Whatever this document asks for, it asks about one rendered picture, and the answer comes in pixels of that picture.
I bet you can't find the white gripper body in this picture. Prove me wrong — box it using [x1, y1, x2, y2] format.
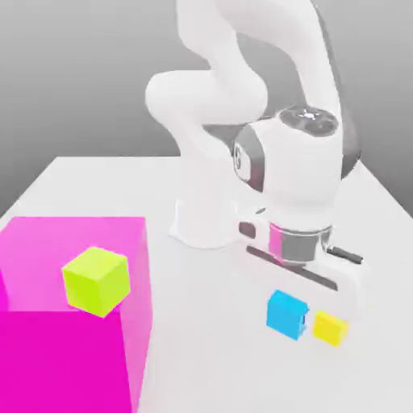
[240, 242, 372, 315]

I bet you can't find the small blue cube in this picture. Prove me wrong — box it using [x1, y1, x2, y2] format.
[266, 289, 310, 341]

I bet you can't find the small yellow cube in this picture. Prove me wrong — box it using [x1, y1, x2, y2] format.
[312, 310, 350, 348]

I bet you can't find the small lime green cube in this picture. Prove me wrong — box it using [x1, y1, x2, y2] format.
[61, 246, 131, 319]

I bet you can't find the large magenta box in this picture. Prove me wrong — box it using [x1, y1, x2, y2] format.
[0, 216, 153, 413]

